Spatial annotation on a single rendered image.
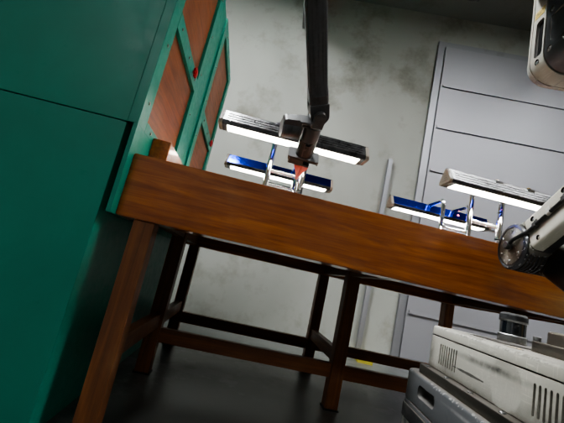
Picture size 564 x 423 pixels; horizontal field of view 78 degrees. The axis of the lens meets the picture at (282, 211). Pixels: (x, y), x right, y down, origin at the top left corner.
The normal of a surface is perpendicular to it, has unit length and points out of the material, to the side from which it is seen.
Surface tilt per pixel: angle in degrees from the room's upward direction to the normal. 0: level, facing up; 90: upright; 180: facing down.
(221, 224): 90
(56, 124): 90
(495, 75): 90
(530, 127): 90
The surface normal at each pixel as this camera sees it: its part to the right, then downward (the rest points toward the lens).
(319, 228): 0.12, -0.16
